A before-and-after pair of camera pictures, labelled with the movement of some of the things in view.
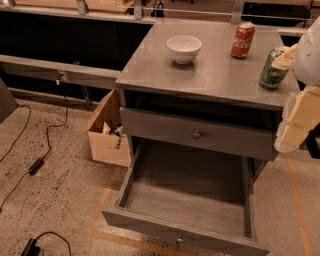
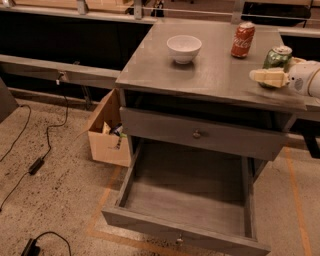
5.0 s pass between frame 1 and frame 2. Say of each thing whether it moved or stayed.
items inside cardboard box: stayed
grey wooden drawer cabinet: stayed
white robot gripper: moved
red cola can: stayed
